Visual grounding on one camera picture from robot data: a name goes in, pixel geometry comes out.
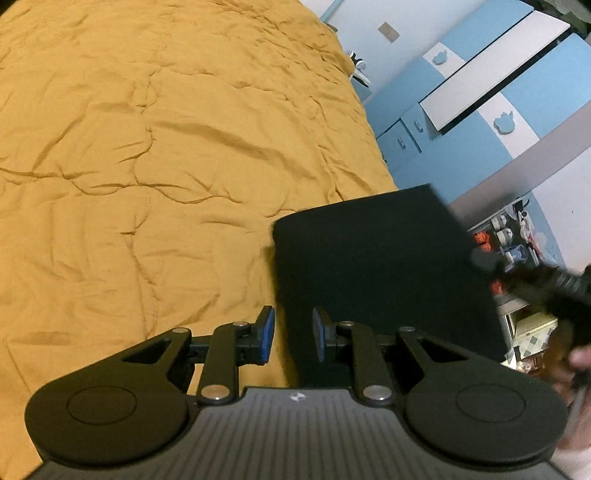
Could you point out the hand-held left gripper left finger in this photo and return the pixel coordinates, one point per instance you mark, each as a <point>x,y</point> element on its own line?
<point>267,335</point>

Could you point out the shelf of figurines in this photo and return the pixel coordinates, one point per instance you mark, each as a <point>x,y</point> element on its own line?
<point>512,240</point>

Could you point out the person's right hand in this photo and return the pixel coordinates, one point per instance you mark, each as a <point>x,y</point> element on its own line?
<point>579,364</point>

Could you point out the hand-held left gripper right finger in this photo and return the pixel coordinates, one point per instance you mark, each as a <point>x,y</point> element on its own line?
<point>318,336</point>

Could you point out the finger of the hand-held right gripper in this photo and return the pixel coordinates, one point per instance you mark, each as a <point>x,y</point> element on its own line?
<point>485,262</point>

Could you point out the wall switch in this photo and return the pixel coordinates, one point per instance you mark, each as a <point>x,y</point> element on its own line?
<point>388,32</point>

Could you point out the yellow blanket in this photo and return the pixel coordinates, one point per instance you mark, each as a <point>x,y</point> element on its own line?
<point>138,161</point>

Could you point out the black pants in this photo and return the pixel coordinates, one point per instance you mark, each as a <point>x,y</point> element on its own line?
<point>378,258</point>

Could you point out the blue and white wardrobe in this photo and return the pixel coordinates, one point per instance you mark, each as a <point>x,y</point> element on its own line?
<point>508,69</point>

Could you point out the blue bedside cabinet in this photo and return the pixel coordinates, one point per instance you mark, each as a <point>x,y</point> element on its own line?
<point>404,138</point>

